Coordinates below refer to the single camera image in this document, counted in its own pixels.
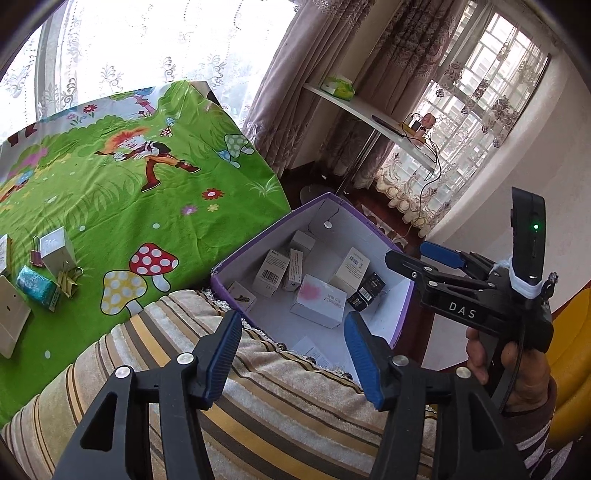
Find person's right hand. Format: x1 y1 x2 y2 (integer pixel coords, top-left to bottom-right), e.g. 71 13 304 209
464 328 558 415

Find purple cardboard box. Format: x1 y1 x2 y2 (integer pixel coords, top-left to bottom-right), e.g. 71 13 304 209
210 193 416 370

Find yellow plastic seat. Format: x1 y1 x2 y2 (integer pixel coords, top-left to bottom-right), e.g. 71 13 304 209
549 286 591 439

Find green cartoon printed cloth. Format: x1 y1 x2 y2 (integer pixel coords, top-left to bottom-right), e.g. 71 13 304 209
0 80 289 430

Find mauve curtain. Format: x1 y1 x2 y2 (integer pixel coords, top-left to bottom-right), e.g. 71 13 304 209
242 0 416 174

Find small white labelled box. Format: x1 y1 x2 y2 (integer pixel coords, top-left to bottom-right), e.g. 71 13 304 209
290 230 317 254

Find gold binder clip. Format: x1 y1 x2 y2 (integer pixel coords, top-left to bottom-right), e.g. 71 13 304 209
56 260 85 297

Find person's right forearm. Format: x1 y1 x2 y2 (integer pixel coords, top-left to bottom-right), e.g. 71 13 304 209
503 408 583 480

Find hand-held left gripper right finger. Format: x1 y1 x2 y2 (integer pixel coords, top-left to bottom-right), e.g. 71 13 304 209
344 312 523 480

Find beige printed box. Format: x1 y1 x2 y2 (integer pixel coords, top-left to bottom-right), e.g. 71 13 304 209
330 247 371 296

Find teal packet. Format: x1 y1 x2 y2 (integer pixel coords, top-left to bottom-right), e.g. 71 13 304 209
17 264 62 311

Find white box with barcode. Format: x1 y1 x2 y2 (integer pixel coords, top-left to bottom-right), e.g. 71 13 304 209
253 249 291 296

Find white wall shelf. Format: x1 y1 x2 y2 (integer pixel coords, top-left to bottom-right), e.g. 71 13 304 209
302 83 439 197

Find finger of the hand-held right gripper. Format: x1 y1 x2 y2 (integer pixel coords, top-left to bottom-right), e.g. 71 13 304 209
420 241 498 280
385 250 445 291

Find white lace curtain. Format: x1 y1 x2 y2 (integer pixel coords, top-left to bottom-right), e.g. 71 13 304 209
0 0 298 153

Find cream yellow box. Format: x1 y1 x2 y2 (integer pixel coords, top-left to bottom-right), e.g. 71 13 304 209
0 274 32 359

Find small pink figurine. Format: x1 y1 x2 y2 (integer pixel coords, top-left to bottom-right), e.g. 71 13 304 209
401 112 438 146

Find green tissue pack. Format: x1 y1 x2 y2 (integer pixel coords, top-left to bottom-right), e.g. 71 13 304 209
321 75 356 101

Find black remote control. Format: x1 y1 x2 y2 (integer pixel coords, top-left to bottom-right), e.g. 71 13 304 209
372 115 408 138

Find sheer floral curtain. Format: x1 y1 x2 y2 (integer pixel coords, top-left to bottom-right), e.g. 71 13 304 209
374 0 552 238

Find white cube box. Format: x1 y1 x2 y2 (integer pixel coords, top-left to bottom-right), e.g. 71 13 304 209
40 227 77 273

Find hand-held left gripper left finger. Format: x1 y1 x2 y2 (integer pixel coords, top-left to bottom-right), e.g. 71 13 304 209
53 312 243 480

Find thin dark cable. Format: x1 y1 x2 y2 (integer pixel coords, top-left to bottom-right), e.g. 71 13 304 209
404 138 444 241

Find white box with pink blotch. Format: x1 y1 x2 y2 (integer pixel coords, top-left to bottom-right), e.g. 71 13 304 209
290 274 347 329

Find white box with grey text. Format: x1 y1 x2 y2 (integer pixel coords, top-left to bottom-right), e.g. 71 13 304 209
291 336 324 365

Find dark green box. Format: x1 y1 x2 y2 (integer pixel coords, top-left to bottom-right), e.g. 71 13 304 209
346 272 386 311

